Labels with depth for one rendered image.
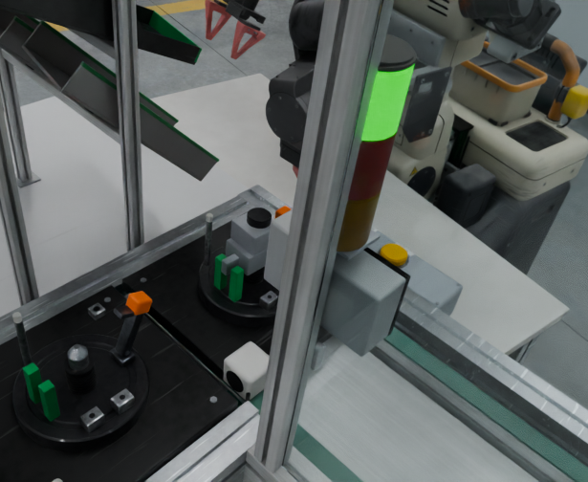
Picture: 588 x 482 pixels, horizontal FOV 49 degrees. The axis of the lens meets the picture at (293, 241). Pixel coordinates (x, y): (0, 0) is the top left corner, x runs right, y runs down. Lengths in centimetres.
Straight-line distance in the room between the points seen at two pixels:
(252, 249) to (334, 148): 37
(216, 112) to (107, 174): 32
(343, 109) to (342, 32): 5
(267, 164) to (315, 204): 84
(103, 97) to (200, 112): 60
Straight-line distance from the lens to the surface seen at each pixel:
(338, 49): 40
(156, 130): 91
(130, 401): 71
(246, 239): 78
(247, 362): 76
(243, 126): 140
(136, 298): 71
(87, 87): 84
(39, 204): 119
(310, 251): 48
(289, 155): 82
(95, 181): 123
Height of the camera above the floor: 158
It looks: 41 degrees down
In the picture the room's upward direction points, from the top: 9 degrees clockwise
